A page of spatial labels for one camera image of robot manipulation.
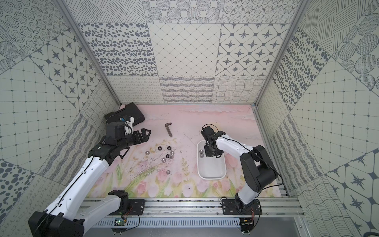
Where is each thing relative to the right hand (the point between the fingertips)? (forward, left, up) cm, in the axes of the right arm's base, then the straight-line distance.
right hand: (214, 154), depth 90 cm
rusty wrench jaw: (+23, +34, -2) cm, 41 cm away
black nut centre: (0, +30, -3) cm, 30 cm away
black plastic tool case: (+35, +63, +3) cm, 72 cm away
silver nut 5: (+4, +8, -3) cm, 9 cm away
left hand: (+3, +40, +20) cm, 45 cm away
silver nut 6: (+1, +8, -3) cm, 8 cm away
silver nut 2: (+1, +27, -2) cm, 27 cm away
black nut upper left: (+5, +35, -2) cm, 36 cm away
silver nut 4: (-11, +28, -3) cm, 30 cm away
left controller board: (-35, +49, -4) cm, 61 cm away
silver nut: (+1, +43, -2) cm, 43 cm away
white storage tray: (-8, +3, -3) cm, 9 cm away
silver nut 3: (0, +27, -3) cm, 28 cm away
